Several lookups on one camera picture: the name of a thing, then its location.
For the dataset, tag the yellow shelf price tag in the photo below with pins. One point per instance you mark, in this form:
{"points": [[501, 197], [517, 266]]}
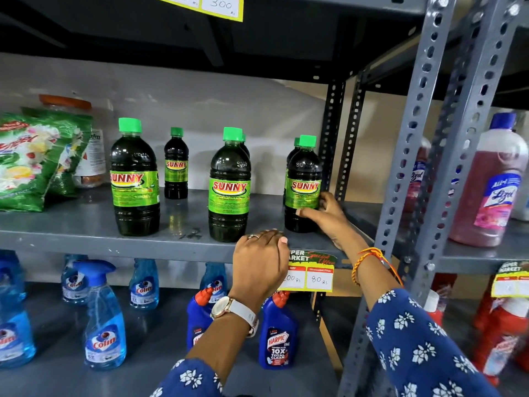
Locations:
{"points": [[510, 281], [318, 276], [206, 4]]}

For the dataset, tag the clear jar with orange lid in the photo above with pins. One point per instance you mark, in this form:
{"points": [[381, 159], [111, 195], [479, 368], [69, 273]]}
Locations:
{"points": [[96, 161]]}

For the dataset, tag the pale cleaner bottle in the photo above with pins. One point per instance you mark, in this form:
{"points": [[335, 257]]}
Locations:
{"points": [[521, 202]]}

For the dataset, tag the group of blue spray bottles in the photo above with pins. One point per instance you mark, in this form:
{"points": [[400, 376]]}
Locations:
{"points": [[103, 326]]}

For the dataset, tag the person's right hand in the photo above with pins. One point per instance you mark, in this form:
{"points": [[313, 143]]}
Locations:
{"points": [[330, 223]]}

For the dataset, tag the blue toilet cleaner bottle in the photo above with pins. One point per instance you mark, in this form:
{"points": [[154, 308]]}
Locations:
{"points": [[196, 322], [277, 339]]}

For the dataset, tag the green detergent packet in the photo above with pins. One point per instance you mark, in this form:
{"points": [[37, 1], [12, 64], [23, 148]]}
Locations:
{"points": [[24, 169], [76, 161]]}

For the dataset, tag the red toilet cleaner bottle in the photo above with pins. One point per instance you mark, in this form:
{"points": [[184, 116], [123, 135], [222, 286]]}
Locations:
{"points": [[500, 339], [483, 310], [434, 312]]}

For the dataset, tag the person's right forearm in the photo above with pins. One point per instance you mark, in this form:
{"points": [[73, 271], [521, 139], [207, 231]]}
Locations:
{"points": [[413, 347]]}

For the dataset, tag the person's right thumb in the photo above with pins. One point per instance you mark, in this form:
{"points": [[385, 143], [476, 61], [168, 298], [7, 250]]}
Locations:
{"points": [[310, 213]]}

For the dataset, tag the person's left forearm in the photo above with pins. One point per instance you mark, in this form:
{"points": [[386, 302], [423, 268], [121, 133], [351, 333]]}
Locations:
{"points": [[215, 351]]}

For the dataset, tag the person's left hand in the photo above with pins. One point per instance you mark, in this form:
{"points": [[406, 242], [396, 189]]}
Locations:
{"points": [[258, 268]]}

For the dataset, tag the small dark green-capped bottle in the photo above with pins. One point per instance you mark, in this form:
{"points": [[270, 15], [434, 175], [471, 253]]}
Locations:
{"points": [[176, 186]]}

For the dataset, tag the person's left thumb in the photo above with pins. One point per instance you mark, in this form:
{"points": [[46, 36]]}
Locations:
{"points": [[281, 246]]}

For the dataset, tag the pink floor cleaner bottle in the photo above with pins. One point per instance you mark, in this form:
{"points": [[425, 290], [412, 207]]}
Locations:
{"points": [[416, 177], [483, 186]]}

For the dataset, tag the grey metal shelving rack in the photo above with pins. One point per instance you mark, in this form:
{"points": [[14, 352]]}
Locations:
{"points": [[413, 119], [82, 227]]}

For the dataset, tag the dark bottle with green cap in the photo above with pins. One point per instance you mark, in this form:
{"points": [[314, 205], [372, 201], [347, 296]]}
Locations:
{"points": [[134, 210], [291, 155], [301, 169], [245, 149], [229, 223]]}

